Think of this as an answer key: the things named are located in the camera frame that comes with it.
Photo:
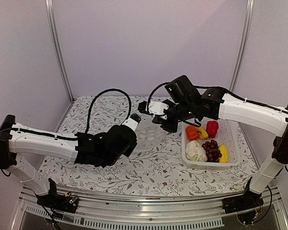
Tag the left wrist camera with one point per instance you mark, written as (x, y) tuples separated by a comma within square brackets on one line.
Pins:
[(132, 121)]

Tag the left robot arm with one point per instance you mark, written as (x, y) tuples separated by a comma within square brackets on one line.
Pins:
[(17, 139)]

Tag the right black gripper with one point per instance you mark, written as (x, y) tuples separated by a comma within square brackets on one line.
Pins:
[(171, 127)]

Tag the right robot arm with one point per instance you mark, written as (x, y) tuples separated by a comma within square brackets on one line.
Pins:
[(263, 116)]

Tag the yellow corn cob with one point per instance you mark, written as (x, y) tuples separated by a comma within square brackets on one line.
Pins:
[(203, 135)]

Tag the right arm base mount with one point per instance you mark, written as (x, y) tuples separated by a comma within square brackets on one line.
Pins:
[(249, 204)]

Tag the clear zip top bag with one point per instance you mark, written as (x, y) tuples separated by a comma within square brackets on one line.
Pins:
[(151, 137)]

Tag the left aluminium frame post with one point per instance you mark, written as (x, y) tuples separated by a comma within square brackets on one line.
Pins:
[(57, 49)]

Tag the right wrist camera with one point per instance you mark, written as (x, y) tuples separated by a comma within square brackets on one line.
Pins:
[(154, 108)]

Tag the orange mini pumpkin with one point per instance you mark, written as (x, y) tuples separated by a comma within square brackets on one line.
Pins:
[(192, 133)]

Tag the aluminium front rail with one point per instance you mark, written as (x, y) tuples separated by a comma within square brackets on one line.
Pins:
[(107, 211)]

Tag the white cauliflower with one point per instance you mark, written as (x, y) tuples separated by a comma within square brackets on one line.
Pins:
[(195, 152)]

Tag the aluminium frame post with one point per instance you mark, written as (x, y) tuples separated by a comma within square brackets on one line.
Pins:
[(57, 49), (243, 44)]

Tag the white plastic basket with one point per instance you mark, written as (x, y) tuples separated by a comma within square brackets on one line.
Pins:
[(224, 136)]

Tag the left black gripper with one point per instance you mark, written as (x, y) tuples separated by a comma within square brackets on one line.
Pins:
[(130, 150)]

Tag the purple grape bunch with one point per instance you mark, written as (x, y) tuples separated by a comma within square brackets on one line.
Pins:
[(212, 151)]

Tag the red bell pepper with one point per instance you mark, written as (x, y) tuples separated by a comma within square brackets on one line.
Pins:
[(212, 128)]

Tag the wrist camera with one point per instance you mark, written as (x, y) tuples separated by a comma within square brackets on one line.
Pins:
[(154, 108), (132, 121)]

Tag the right aluminium frame post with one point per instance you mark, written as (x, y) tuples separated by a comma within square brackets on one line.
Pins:
[(243, 44)]

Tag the yellow lemon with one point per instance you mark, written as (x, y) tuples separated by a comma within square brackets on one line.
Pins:
[(224, 154)]

